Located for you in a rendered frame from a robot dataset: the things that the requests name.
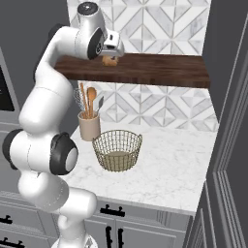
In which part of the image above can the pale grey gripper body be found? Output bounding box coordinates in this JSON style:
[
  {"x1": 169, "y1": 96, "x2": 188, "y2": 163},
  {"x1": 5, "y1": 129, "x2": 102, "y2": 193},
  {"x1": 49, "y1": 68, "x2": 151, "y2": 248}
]
[{"x1": 102, "y1": 43, "x2": 126, "y2": 59}]

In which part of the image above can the orange-brown bread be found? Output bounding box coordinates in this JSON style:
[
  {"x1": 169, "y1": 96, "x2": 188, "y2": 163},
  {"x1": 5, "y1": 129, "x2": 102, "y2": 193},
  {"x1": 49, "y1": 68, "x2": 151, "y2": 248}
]
[{"x1": 102, "y1": 55, "x2": 119, "y2": 68}]

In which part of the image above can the tall dark grey cabinet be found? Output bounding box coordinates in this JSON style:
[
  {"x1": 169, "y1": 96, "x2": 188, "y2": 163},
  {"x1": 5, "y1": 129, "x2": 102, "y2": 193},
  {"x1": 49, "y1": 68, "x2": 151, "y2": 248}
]
[{"x1": 185, "y1": 0, "x2": 248, "y2": 248}]

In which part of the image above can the wooden spoon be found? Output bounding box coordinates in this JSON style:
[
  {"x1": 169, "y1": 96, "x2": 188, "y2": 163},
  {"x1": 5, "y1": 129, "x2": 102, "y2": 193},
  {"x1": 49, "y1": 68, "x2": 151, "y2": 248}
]
[{"x1": 86, "y1": 86, "x2": 98, "y2": 119}]

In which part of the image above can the grey spatula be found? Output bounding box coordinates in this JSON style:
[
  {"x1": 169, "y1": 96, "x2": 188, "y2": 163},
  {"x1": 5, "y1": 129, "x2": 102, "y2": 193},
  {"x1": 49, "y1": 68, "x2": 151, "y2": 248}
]
[{"x1": 94, "y1": 95, "x2": 106, "y2": 117}]

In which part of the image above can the wooden stick utensil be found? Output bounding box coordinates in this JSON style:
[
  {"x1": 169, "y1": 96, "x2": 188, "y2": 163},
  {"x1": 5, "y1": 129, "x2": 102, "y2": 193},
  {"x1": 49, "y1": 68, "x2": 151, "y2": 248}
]
[{"x1": 79, "y1": 81, "x2": 87, "y2": 119}]

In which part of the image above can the metal whisk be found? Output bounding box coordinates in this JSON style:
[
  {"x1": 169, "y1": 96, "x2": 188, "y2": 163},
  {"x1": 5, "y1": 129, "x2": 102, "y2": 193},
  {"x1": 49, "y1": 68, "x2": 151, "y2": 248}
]
[{"x1": 74, "y1": 87, "x2": 86, "y2": 113}]

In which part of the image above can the beige utensil pot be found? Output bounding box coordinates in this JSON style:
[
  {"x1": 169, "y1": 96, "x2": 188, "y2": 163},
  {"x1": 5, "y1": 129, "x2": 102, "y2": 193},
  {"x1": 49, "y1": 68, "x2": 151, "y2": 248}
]
[{"x1": 77, "y1": 110, "x2": 102, "y2": 142}]

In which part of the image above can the grey built-in oven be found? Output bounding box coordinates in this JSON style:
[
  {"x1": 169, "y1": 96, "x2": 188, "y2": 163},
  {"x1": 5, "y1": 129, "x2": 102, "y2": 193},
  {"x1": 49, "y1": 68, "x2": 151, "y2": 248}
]
[{"x1": 0, "y1": 47, "x2": 22, "y2": 125}]

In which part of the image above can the grey drawer front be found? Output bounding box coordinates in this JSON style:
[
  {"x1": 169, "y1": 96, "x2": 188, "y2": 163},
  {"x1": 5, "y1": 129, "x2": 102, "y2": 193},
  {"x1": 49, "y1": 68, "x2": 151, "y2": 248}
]
[
  {"x1": 92, "y1": 199, "x2": 196, "y2": 231},
  {"x1": 0, "y1": 191, "x2": 62, "y2": 236},
  {"x1": 0, "y1": 222, "x2": 62, "y2": 248}
]

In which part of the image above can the grey cupboard door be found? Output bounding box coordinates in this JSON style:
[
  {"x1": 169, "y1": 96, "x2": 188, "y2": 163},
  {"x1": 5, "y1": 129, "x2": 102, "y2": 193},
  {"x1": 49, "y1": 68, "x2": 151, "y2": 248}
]
[
  {"x1": 82, "y1": 216, "x2": 116, "y2": 248},
  {"x1": 114, "y1": 219, "x2": 192, "y2": 248}
]

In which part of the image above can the dark wooden wall shelf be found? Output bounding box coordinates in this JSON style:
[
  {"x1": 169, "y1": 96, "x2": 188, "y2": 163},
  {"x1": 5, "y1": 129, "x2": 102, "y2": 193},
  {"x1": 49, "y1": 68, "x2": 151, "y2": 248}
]
[{"x1": 53, "y1": 52, "x2": 211, "y2": 89}]

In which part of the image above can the wire basket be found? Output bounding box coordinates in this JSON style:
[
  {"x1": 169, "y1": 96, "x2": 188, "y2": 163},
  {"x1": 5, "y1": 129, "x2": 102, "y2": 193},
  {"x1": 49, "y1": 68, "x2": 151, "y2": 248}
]
[{"x1": 91, "y1": 129, "x2": 143, "y2": 173}]

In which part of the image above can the black drawer handle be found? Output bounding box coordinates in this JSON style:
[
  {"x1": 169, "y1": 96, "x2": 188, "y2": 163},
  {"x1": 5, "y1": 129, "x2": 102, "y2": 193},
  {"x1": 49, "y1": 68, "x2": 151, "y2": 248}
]
[
  {"x1": 0, "y1": 215, "x2": 14, "y2": 225},
  {"x1": 0, "y1": 237, "x2": 26, "y2": 248},
  {"x1": 99, "y1": 204, "x2": 126, "y2": 218}
]

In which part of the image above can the black cupboard door handle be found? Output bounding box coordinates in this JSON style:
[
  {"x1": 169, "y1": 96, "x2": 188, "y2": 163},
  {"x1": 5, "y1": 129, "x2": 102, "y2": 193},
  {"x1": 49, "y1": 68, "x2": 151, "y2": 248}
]
[
  {"x1": 116, "y1": 228, "x2": 125, "y2": 248},
  {"x1": 105, "y1": 225, "x2": 113, "y2": 248}
]

